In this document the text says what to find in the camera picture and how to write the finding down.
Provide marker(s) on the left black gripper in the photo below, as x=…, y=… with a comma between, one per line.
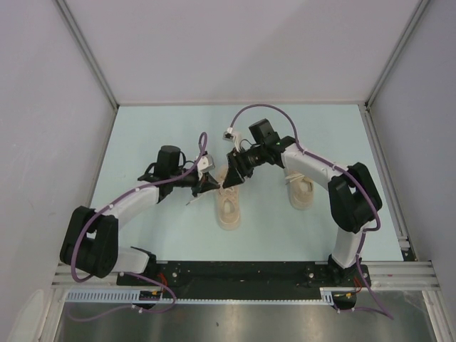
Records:
x=206, y=183

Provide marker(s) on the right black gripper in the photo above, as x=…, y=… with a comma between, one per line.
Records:
x=238, y=169

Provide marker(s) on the white shoelace of sneaker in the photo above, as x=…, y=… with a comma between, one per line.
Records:
x=194, y=200

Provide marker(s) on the beige lace sneaker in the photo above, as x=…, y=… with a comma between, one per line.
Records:
x=300, y=189
x=227, y=203

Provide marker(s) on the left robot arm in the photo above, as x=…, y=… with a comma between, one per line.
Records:
x=91, y=245

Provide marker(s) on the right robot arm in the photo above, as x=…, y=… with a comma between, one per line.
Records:
x=353, y=197

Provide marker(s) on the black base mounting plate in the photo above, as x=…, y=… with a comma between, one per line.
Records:
x=253, y=280

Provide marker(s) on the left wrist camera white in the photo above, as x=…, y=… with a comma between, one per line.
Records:
x=205, y=164

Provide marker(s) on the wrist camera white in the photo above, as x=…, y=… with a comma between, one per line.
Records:
x=234, y=137
x=205, y=164

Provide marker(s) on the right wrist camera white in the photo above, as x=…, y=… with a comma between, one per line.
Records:
x=234, y=137

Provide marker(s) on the aluminium corner post right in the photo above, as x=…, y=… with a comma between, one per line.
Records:
x=410, y=27

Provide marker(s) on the aluminium corner post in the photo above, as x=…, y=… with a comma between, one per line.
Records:
x=91, y=61
x=410, y=27

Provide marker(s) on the aluminium corner post left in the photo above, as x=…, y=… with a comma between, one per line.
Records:
x=91, y=61

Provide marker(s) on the aluminium side rail right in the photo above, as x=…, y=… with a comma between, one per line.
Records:
x=391, y=197

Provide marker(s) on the aluminium frame rail front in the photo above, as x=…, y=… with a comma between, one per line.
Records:
x=386, y=276

